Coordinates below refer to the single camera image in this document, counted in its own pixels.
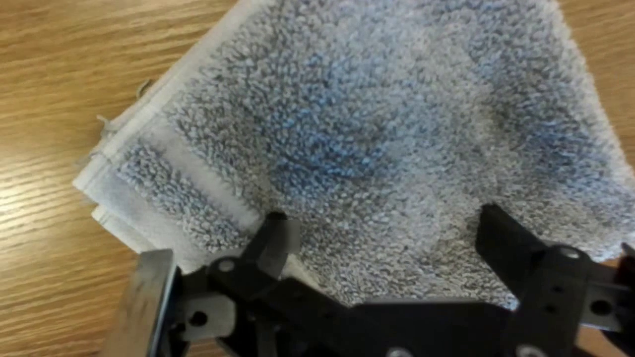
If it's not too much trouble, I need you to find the gray towel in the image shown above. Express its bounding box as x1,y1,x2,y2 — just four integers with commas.
72,0,635,314

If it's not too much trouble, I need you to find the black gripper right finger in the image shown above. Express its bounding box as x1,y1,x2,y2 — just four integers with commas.
474,203,601,357

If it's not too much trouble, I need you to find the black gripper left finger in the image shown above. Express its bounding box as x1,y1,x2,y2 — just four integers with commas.
209,211,353,334

